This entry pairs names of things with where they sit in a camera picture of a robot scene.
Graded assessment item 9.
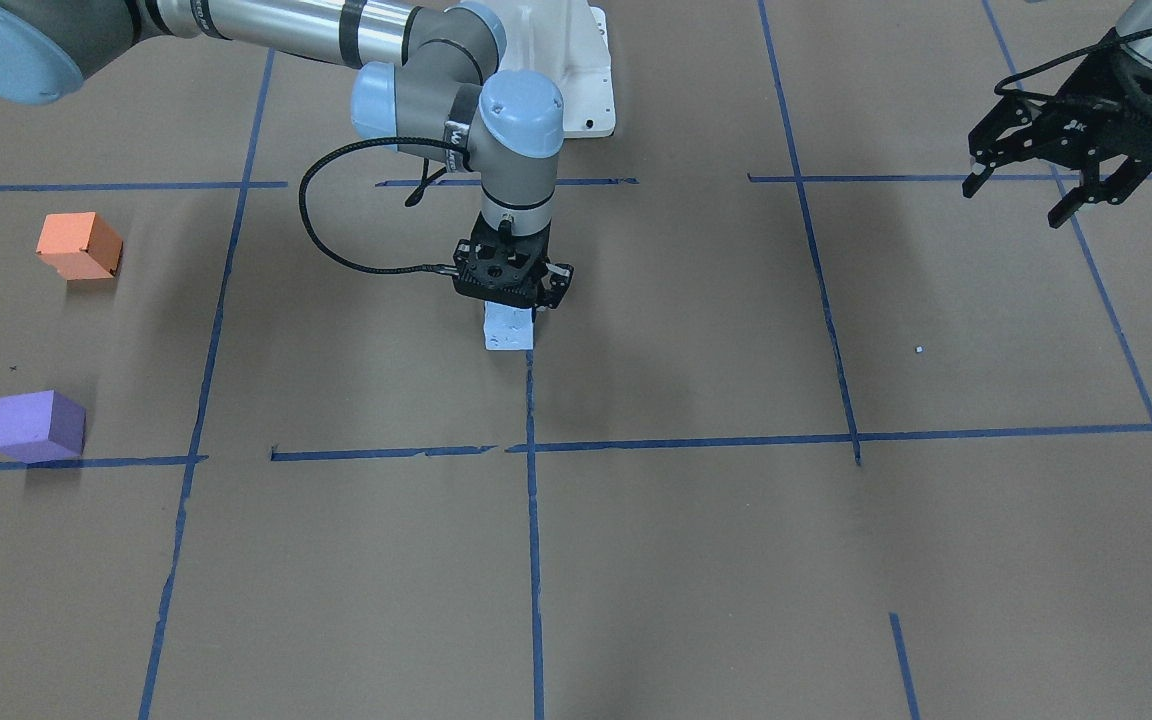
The light blue foam block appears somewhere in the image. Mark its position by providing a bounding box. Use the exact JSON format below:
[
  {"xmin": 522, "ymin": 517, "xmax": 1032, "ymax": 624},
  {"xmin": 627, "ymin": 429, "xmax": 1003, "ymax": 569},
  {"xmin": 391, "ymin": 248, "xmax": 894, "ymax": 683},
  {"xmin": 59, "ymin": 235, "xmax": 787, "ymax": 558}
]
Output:
[{"xmin": 483, "ymin": 302, "xmax": 535, "ymax": 353}]

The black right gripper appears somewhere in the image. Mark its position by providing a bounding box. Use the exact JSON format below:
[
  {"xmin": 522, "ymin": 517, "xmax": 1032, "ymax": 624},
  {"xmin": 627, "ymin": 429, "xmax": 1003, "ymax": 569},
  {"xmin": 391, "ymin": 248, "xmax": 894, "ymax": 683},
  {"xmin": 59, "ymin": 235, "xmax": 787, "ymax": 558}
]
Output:
[{"xmin": 452, "ymin": 232, "xmax": 573, "ymax": 313}]

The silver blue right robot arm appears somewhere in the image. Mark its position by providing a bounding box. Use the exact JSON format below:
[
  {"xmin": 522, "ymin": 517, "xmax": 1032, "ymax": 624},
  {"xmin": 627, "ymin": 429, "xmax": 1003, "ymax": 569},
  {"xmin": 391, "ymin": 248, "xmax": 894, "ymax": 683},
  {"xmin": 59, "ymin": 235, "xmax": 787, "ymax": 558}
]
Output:
[{"xmin": 0, "ymin": 1, "xmax": 573, "ymax": 310}]

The purple foam block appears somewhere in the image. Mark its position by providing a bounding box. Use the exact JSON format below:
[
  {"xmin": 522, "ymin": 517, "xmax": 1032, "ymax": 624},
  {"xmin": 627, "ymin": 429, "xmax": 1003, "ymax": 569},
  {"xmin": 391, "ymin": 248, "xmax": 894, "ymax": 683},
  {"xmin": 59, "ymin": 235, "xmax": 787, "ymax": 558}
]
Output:
[{"xmin": 0, "ymin": 389, "xmax": 86, "ymax": 464}]

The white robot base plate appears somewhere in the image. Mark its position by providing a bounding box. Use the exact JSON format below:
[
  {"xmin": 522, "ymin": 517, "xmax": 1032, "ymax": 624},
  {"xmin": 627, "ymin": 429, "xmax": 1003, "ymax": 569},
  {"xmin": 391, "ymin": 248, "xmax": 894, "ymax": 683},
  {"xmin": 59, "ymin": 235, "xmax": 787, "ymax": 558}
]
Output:
[{"xmin": 521, "ymin": 1, "xmax": 617, "ymax": 141}]

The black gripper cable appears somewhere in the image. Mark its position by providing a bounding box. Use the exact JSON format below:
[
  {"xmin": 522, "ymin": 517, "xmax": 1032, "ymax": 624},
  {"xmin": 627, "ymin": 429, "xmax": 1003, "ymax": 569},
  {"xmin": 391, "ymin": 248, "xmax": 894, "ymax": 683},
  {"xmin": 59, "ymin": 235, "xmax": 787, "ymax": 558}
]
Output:
[{"xmin": 298, "ymin": 137, "xmax": 467, "ymax": 276}]

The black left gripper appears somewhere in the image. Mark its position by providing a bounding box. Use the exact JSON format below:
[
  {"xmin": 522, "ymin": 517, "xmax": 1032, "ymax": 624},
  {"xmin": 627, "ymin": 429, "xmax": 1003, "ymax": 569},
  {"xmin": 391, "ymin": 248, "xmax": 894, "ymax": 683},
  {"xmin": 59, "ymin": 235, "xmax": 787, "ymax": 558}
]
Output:
[{"xmin": 963, "ymin": 50, "xmax": 1152, "ymax": 229}]

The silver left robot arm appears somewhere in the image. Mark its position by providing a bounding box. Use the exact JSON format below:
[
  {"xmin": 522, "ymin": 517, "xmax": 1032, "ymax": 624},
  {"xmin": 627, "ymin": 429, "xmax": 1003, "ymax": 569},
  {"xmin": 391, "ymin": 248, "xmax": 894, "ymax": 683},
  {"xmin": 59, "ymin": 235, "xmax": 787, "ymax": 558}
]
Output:
[{"xmin": 963, "ymin": 1, "xmax": 1152, "ymax": 228}]

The orange foam block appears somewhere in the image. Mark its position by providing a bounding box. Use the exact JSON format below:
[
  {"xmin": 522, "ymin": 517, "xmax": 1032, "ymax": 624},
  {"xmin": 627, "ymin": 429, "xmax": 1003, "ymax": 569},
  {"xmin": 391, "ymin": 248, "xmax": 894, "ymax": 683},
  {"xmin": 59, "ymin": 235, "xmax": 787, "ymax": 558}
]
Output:
[{"xmin": 35, "ymin": 211, "xmax": 124, "ymax": 281}]

